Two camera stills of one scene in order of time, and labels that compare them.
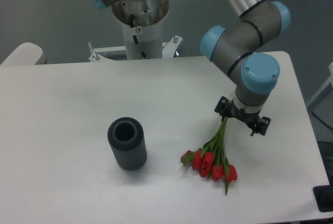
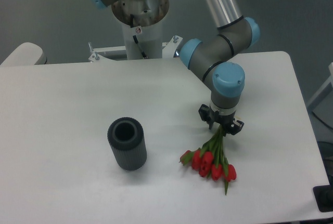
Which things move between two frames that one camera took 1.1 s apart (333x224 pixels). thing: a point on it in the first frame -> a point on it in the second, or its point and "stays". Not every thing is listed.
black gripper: (250, 119) -> (208, 115)
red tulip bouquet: (209, 160) stays
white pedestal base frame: (168, 49) stays
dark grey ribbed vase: (126, 137) stays
